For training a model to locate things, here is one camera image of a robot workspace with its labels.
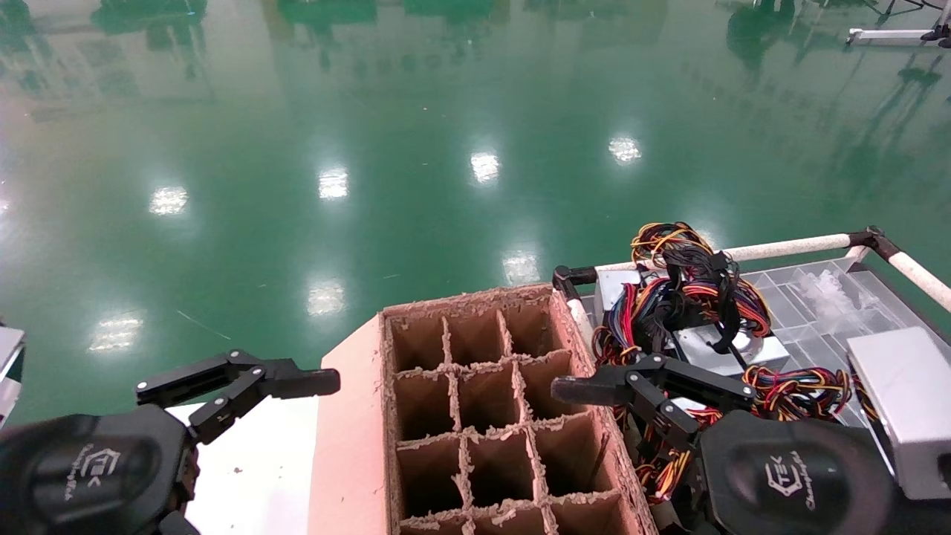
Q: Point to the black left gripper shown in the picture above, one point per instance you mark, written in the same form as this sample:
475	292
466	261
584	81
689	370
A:
82	475

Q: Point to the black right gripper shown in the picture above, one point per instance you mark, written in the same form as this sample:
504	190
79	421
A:
787	475

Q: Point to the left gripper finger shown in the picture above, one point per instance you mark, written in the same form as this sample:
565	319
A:
297	383

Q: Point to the brown cardboard divider box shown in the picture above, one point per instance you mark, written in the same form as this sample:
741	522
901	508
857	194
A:
349	446

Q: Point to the silver power supply box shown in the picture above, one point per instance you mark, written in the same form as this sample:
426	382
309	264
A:
613	286

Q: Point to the black tube joint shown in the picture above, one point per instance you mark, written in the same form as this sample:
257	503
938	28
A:
873	239
568	279

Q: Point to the silver power supply with fan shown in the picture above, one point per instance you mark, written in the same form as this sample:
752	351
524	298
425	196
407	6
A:
702	345

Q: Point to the clear plastic divider tray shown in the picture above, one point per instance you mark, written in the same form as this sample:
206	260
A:
787	312

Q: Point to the crumpled clear plastic wrap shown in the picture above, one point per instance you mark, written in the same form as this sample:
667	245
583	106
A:
836	293

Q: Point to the white metal base bar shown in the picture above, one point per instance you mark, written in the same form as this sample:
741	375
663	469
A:
884	36

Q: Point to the black stand legs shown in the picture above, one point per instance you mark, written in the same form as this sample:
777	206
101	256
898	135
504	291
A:
910	7

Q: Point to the tube frame shelf rack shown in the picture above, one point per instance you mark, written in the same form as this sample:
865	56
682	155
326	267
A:
9	371

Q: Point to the white padded tube cart frame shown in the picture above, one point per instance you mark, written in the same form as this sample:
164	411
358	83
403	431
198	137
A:
787	245

